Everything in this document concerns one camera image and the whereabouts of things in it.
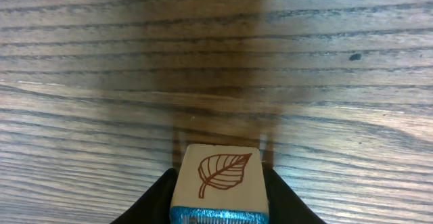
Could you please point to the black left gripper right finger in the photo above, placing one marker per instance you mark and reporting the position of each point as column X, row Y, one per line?
column 285, row 207

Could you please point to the wooden block with E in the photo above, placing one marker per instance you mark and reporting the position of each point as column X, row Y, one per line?
column 220, row 184

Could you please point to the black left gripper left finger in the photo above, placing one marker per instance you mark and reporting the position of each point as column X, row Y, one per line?
column 153, row 207

